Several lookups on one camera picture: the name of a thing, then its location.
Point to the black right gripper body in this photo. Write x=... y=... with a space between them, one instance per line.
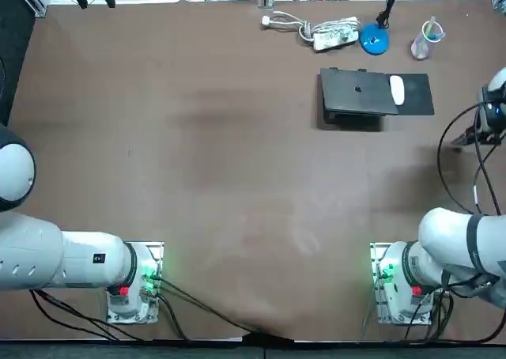
x=494 y=119

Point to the grey laptop with logo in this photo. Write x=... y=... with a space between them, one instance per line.
x=356 y=94

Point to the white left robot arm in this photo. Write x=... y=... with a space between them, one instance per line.
x=59 y=256

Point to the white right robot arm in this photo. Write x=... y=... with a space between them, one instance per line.
x=446 y=236

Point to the black mouse pad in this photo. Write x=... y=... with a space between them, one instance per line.
x=419 y=96

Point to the white computer mouse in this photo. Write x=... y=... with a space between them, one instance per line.
x=397 y=90

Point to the blue pen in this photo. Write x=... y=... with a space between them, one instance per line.
x=436 y=38

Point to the white mesh pen cup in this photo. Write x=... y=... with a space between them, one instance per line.
x=425 y=46

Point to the green pen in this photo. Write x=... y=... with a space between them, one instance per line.
x=427 y=32

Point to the blue desk lamp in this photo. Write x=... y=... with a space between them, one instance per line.
x=373 y=38

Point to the white power strip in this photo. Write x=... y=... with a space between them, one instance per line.
x=336 y=35

